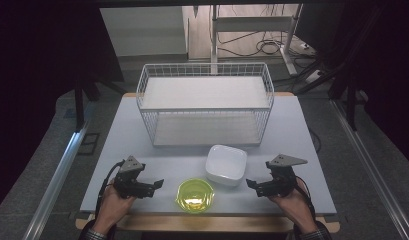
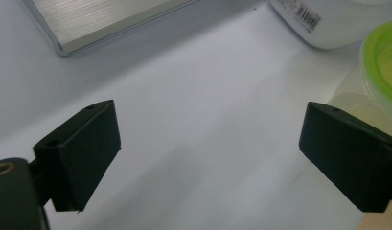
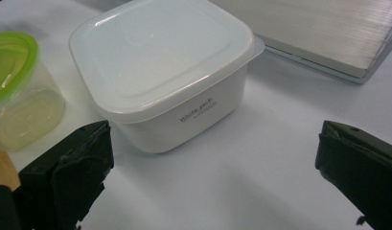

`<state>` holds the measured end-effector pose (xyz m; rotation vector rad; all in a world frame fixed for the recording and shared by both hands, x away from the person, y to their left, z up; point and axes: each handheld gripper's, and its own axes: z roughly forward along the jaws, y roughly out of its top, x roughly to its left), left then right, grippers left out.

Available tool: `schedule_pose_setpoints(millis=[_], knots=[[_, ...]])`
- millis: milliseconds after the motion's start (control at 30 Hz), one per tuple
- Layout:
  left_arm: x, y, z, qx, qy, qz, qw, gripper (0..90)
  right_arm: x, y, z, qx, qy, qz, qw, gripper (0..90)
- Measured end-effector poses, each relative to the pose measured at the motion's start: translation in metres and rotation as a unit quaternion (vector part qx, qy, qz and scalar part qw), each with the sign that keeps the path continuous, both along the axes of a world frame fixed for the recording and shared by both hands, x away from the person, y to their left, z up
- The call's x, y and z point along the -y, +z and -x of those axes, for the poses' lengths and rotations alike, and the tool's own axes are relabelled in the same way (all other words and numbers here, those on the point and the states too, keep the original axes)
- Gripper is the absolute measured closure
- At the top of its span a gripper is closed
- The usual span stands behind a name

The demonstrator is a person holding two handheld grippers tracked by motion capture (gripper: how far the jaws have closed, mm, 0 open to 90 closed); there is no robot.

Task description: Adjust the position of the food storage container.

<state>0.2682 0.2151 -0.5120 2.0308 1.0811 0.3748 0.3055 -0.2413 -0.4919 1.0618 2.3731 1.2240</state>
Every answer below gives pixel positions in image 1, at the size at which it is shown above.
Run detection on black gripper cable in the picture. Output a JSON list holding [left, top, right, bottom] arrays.
[[293, 175, 317, 222], [94, 159, 126, 218]]

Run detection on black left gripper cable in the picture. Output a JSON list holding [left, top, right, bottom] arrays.
[[94, 159, 126, 218]]

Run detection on white square bowl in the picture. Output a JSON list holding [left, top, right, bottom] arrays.
[[204, 143, 249, 187]]

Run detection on person's right hand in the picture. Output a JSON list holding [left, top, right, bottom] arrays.
[[268, 184, 318, 235]]

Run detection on white power strip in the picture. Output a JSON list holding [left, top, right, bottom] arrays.
[[305, 69, 327, 85]]

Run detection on white cabinet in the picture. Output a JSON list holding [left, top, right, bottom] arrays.
[[99, 6, 190, 58]]

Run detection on black metal stand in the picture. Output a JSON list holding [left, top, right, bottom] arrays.
[[73, 75, 127, 132], [294, 6, 386, 132]]

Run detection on thin black cable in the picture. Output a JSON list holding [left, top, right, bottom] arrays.
[[307, 127, 323, 155]]

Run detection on white desk frame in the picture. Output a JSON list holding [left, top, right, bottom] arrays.
[[209, 3, 305, 76]]

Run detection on aluminium rail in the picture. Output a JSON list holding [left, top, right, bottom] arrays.
[[22, 121, 92, 240], [329, 99, 409, 240]]

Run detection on black floor cables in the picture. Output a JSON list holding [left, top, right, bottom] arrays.
[[217, 31, 314, 58]]

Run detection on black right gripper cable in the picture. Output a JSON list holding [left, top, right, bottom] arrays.
[[293, 175, 317, 222]]

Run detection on person's left hand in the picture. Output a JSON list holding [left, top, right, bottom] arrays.
[[91, 181, 137, 236]]

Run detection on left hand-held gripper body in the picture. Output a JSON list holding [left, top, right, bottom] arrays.
[[113, 154, 157, 200]]

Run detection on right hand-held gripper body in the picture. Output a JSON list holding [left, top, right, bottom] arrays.
[[263, 153, 309, 198]]

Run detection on white wire rack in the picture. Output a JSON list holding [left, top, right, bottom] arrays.
[[135, 62, 276, 148]]

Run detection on yellow-green translucent bowl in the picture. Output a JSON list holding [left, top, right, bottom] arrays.
[[174, 177, 216, 215]]

